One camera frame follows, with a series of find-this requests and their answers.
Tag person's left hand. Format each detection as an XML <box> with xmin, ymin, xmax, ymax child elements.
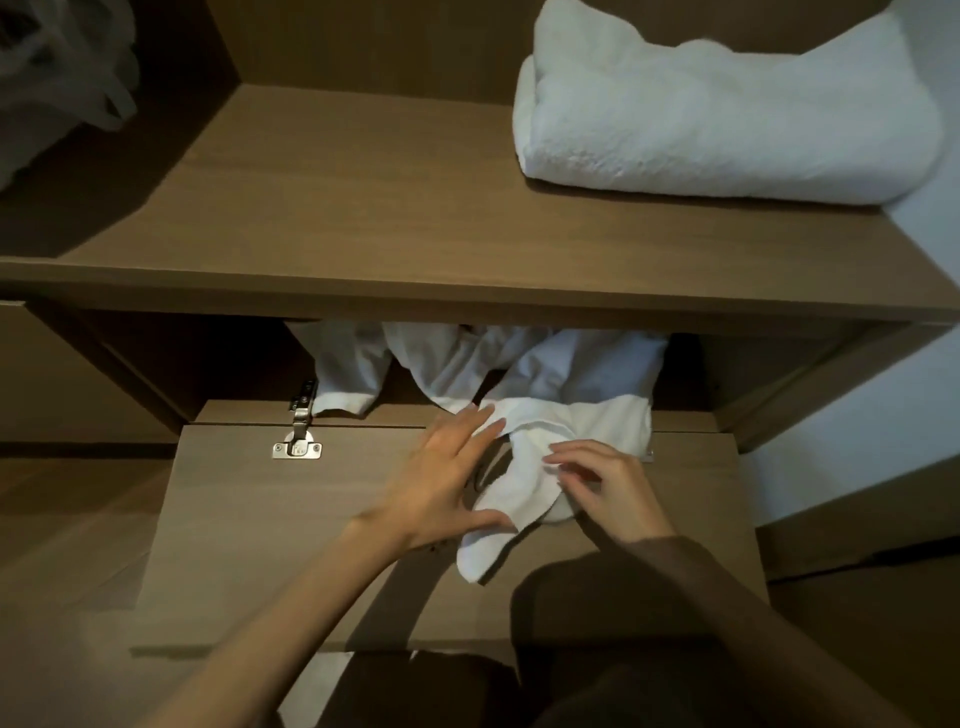
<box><xmin>352</xmin><ymin>403</ymin><xmax>519</xmax><ymax>553</ymax></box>

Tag person's right hand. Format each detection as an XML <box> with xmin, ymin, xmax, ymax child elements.
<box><xmin>541</xmin><ymin>438</ymin><xmax>676</xmax><ymax>545</ymax></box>

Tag white towel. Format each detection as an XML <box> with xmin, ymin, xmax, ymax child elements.
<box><xmin>512</xmin><ymin>0</ymin><xmax>945</xmax><ymax>207</ymax></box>
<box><xmin>284</xmin><ymin>320</ymin><xmax>560</xmax><ymax>418</ymax></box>
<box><xmin>455</xmin><ymin>329</ymin><xmax>670</xmax><ymax>586</ymax></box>

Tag wooden cabinet flap door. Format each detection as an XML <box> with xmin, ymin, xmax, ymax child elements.
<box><xmin>128</xmin><ymin>419</ymin><xmax>770</xmax><ymax>661</ymax></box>

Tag person's left forearm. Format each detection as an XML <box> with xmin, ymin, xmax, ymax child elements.
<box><xmin>138</xmin><ymin>517</ymin><xmax>410</xmax><ymax>728</ymax></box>

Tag person's right forearm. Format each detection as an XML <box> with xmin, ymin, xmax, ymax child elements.
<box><xmin>622</xmin><ymin>533</ymin><xmax>924</xmax><ymax>728</ymax></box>

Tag person's dark trousers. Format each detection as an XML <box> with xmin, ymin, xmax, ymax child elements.
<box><xmin>318</xmin><ymin>648</ymin><xmax>751</xmax><ymax>728</ymax></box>

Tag metal door hinge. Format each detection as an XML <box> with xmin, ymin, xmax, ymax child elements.
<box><xmin>271</xmin><ymin>378</ymin><xmax>324</xmax><ymax>461</ymax></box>

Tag wooden vanity base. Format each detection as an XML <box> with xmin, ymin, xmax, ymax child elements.
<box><xmin>0</xmin><ymin>299</ymin><xmax>181</xmax><ymax>451</ymax></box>

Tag wooden back panel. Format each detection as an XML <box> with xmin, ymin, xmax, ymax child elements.
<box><xmin>206</xmin><ymin>0</ymin><xmax>898</xmax><ymax>106</ymax></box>

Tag white plastic bag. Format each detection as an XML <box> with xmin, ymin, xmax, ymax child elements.
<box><xmin>0</xmin><ymin>0</ymin><xmax>142</xmax><ymax>189</ymax></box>

